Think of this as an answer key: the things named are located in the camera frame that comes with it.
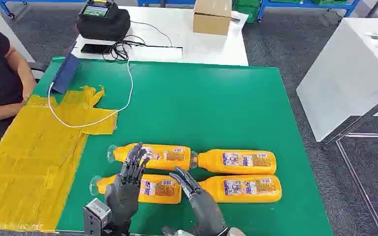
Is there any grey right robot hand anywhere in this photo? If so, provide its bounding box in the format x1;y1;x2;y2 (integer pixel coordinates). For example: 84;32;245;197
169;166;229;236

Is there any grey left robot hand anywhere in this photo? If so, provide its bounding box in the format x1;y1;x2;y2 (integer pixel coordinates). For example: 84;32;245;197
104;143;151;235

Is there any orange drink bottle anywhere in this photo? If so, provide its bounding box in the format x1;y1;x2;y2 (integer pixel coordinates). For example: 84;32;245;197
190;149;277;176
198;175;283;204
106;143;193;172
89;174;183;205

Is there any yellow plastic sheet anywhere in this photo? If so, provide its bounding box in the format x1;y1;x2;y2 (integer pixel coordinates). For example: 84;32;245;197
0;85;119;233

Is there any blue tablet case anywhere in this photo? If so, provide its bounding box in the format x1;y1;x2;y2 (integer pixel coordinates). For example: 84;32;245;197
51;54;80;95

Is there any black smartphone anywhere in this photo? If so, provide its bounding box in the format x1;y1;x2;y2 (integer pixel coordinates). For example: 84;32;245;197
80;43;113;55

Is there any black carry bag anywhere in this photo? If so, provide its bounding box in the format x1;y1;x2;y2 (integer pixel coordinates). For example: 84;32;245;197
76;3;131;42

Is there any cardboard box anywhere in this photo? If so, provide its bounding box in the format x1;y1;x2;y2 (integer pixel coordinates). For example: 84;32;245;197
192;0;233;36

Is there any handheld device with screen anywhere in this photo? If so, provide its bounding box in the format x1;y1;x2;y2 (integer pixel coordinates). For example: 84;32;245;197
79;0;120;20

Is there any blue metal rack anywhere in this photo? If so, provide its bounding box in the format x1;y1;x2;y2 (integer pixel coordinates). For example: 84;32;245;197
257;0;361;23
137;0;196;8
0;0;86;19

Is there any green crate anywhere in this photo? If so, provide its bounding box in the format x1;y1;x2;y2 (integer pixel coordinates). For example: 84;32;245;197
233;0;262;24

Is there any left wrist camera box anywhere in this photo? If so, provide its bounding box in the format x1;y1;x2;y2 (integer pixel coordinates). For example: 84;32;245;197
83;198;112;236

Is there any white cable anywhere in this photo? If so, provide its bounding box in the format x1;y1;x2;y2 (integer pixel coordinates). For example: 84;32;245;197
48;59;134;129

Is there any black cable bundle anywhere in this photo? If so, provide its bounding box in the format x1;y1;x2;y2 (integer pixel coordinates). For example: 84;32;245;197
102;20;184;62

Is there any white table with metal frame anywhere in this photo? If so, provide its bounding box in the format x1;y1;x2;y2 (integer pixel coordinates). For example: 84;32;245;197
296;18;378;236

